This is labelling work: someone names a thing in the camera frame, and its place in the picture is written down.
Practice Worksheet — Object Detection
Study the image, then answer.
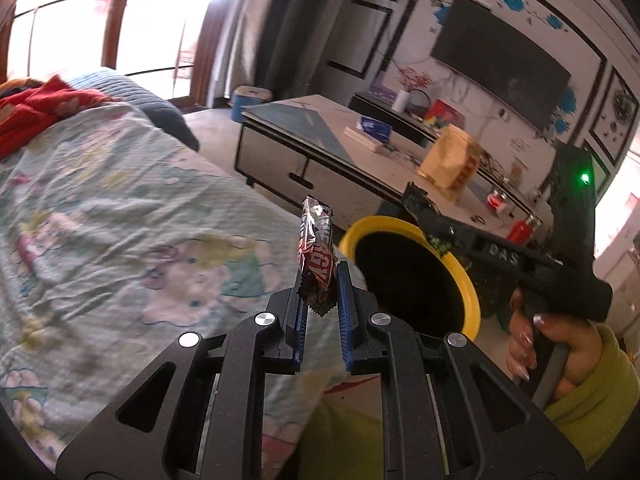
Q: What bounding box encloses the white vase with red flowers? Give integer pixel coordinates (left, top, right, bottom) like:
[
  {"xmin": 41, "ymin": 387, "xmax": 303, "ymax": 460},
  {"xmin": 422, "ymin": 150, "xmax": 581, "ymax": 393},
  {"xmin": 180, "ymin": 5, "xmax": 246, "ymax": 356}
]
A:
[{"xmin": 392, "ymin": 67, "xmax": 434, "ymax": 114}]

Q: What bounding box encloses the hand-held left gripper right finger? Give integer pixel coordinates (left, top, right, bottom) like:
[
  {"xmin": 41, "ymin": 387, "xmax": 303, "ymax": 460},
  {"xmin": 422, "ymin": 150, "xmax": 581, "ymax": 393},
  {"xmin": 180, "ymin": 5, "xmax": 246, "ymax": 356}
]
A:
[{"xmin": 337, "ymin": 260, "xmax": 589, "ymax": 480}]

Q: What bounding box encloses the white coffee table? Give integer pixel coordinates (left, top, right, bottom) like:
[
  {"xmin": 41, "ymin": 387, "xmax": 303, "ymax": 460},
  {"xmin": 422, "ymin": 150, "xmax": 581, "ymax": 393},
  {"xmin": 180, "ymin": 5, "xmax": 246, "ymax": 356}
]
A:
[{"xmin": 235, "ymin": 94, "xmax": 511, "ymax": 242}]

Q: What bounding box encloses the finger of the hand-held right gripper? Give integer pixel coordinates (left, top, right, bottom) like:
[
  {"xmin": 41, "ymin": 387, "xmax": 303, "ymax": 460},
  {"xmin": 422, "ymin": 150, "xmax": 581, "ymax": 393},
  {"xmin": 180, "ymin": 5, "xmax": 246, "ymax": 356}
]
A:
[{"xmin": 402, "ymin": 181, "xmax": 475, "ymax": 263}]

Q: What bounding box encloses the red picture card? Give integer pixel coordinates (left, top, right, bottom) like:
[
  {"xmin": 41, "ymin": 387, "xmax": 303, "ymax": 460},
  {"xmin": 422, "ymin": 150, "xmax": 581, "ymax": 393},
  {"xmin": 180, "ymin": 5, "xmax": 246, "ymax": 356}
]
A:
[{"xmin": 424, "ymin": 99, "xmax": 466, "ymax": 131}]

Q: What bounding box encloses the round black-framed ornament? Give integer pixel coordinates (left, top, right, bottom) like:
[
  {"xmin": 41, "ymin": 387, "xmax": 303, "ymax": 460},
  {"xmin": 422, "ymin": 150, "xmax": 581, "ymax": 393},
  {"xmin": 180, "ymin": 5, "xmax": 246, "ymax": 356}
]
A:
[{"xmin": 407, "ymin": 89, "xmax": 431, "ymax": 119}]

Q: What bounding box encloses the red bottle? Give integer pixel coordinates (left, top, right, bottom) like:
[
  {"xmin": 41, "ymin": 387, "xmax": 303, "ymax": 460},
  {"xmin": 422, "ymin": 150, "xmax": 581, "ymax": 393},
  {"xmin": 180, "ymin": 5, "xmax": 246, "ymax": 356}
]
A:
[{"xmin": 507, "ymin": 214, "xmax": 544, "ymax": 246}]

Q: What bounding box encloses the black flower wall decal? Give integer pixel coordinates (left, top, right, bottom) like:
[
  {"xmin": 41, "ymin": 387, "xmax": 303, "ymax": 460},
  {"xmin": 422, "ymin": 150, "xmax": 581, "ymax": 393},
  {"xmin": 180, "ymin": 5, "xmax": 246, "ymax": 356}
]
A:
[{"xmin": 600, "ymin": 85, "xmax": 640, "ymax": 151}]

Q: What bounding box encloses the blue tissue packet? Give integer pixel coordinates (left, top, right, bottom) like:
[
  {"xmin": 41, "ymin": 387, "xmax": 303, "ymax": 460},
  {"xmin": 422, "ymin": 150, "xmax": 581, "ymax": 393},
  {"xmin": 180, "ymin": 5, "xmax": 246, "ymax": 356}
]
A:
[{"xmin": 359, "ymin": 116, "xmax": 392, "ymax": 142}]

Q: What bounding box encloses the blue and beige curtain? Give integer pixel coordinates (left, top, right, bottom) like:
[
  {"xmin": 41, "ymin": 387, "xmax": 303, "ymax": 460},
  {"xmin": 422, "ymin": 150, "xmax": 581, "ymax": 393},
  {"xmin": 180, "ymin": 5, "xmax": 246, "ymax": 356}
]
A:
[{"xmin": 207, "ymin": 0, "xmax": 322, "ymax": 109}]

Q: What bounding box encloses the person's right forearm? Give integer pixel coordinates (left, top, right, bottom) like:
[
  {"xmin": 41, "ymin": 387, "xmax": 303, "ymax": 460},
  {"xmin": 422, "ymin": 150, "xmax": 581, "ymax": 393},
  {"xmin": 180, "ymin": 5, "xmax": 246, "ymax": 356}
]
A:
[{"xmin": 542, "ymin": 322, "xmax": 639, "ymax": 471}]

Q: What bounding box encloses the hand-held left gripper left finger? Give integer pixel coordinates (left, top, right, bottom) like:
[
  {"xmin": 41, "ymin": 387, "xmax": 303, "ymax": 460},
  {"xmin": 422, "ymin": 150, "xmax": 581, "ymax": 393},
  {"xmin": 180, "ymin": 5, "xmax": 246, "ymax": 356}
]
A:
[{"xmin": 55, "ymin": 274, "xmax": 306, "ymax": 480}]

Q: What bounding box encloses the yellow-rimmed trash bin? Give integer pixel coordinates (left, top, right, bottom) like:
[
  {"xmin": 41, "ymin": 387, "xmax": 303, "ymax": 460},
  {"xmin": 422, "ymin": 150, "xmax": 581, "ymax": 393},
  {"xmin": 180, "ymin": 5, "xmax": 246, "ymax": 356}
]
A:
[{"xmin": 337, "ymin": 216, "xmax": 482, "ymax": 347}]

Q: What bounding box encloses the white flat box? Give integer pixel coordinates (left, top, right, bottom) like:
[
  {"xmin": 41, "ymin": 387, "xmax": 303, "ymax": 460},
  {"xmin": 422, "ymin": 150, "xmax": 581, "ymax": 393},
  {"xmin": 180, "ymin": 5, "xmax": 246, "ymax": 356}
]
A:
[{"xmin": 342, "ymin": 127, "xmax": 384, "ymax": 154}]

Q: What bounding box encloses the silver and red snack bar wrapper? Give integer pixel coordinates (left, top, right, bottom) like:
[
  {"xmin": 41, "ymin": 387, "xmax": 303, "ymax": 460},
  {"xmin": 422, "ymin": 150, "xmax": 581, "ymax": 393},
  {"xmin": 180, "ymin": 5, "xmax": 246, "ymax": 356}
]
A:
[{"xmin": 297, "ymin": 196, "xmax": 337, "ymax": 317}]

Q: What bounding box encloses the person's right hand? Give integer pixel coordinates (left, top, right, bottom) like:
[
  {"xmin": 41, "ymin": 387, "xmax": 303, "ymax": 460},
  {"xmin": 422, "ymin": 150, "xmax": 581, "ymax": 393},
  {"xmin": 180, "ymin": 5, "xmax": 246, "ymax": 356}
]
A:
[{"xmin": 506, "ymin": 290, "xmax": 604, "ymax": 397}]

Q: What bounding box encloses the cartoon printed bed sheet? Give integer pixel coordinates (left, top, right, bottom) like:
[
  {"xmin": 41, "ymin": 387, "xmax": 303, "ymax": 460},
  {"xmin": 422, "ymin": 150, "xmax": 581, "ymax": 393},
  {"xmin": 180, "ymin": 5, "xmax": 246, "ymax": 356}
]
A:
[{"xmin": 0, "ymin": 102, "xmax": 372, "ymax": 476}]

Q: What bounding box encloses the black and white television cabinet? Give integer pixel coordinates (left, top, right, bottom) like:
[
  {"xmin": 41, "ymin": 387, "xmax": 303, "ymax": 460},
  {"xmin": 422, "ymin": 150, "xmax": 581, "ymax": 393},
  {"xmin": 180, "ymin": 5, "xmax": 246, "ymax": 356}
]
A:
[{"xmin": 349, "ymin": 91, "xmax": 547, "ymax": 232}]

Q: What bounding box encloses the red printed blanket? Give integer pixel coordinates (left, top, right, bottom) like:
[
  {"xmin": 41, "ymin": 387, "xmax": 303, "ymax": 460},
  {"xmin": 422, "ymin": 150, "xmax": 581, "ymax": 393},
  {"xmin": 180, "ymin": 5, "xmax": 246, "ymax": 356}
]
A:
[{"xmin": 0, "ymin": 75, "xmax": 124, "ymax": 162}]

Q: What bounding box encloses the yellow paper bag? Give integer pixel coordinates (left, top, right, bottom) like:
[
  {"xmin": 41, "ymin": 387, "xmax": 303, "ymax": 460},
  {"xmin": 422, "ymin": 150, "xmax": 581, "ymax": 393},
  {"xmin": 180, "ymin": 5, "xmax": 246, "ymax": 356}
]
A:
[{"xmin": 417, "ymin": 125, "xmax": 484, "ymax": 204}]

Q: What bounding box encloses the blue quilted bedspread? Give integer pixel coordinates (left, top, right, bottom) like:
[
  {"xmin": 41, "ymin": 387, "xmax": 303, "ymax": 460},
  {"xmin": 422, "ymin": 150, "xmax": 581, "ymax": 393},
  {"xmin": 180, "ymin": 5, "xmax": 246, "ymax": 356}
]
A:
[{"xmin": 65, "ymin": 67, "xmax": 202, "ymax": 154}]

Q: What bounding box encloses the blue cooler box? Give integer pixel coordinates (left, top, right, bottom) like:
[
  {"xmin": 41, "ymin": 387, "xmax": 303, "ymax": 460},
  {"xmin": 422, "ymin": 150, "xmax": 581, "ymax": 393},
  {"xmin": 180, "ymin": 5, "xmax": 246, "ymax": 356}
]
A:
[{"xmin": 230, "ymin": 86, "xmax": 274, "ymax": 122}]

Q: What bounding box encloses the wooden-framed glass door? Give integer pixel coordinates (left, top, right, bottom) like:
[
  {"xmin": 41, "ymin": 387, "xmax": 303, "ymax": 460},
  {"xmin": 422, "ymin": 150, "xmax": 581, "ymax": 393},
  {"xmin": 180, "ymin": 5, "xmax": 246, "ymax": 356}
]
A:
[{"xmin": 0, "ymin": 0, "xmax": 237, "ymax": 112}]

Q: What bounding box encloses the person's green jacket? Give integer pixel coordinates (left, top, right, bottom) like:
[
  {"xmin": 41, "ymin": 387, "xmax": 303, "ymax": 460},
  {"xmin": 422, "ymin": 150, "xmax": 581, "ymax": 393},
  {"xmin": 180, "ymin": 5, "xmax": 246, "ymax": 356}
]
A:
[{"xmin": 299, "ymin": 395, "xmax": 389, "ymax": 480}]

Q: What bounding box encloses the wall-mounted television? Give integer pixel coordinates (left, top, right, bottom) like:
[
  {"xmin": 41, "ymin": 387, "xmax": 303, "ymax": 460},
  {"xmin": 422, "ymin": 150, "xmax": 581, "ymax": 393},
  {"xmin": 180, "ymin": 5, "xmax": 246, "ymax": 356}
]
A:
[{"xmin": 430, "ymin": 0, "xmax": 572, "ymax": 131}]

